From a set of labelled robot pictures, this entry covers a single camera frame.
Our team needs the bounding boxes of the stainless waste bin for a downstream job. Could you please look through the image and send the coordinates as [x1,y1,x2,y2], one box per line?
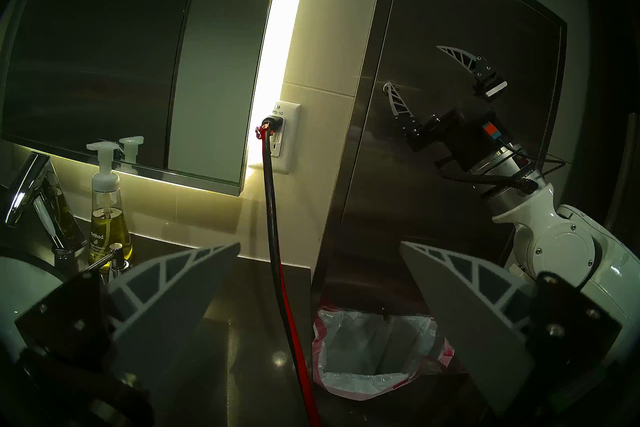
[310,306,481,427]

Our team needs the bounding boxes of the stainless dispenser door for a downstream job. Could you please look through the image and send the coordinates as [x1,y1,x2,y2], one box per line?
[325,0,563,311]

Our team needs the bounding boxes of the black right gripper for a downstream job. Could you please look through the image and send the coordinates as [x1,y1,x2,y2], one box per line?
[384,45,509,172]

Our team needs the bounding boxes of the vertical white light strip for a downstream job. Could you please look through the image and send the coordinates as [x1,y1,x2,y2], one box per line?
[247,0,317,171]

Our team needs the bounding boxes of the white round sink basin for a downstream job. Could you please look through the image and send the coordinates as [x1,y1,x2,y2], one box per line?
[0,256,66,361]

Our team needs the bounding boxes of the chrome sink faucet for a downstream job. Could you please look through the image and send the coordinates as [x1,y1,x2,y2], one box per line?
[5,152,88,276]

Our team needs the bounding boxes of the white wall power outlet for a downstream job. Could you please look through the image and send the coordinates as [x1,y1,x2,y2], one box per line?
[247,101,302,175]

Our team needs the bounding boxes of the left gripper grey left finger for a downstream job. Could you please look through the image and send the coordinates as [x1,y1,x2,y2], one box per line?
[14,242,242,399]

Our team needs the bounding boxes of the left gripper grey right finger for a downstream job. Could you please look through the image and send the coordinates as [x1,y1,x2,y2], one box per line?
[400,241,623,415]

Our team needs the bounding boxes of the framed wall mirror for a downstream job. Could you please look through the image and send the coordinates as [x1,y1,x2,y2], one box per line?
[0,0,291,196]

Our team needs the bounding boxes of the small chrome soap spout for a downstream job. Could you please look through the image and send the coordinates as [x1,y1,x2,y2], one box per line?
[80,243,125,281]

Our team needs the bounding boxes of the clear pink-edged trash bag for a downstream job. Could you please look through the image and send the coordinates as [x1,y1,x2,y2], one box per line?
[312,307,456,401]

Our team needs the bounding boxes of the stainless steel cabinet panel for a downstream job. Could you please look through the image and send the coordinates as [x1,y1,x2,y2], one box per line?
[310,0,568,316]

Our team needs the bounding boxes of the red and black power cable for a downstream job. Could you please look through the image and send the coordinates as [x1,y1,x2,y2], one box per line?
[256,116,322,427]

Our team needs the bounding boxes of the yellow soap pump bottle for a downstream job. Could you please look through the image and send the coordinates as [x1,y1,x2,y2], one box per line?
[86,141,133,271]

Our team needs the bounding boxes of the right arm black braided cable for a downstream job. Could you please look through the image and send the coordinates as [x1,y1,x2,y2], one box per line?
[434,158,540,194]

